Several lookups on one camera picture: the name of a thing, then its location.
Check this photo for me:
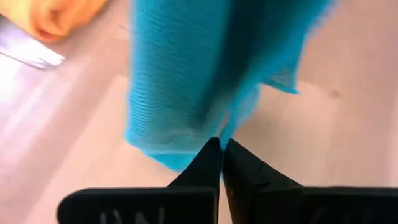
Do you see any clear plastic bin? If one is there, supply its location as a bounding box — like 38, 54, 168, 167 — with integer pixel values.
0, 14, 68, 71

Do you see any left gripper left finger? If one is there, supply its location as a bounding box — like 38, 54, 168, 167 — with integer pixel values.
167, 136, 223, 224

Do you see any teal microfiber towel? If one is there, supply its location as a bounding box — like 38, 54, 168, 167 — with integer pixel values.
124, 0, 338, 174

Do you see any orange microfiber towel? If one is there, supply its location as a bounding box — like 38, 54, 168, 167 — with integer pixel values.
0, 0, 109, 44

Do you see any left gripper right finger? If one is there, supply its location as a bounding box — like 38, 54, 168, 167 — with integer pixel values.
223, 139, 302, 224

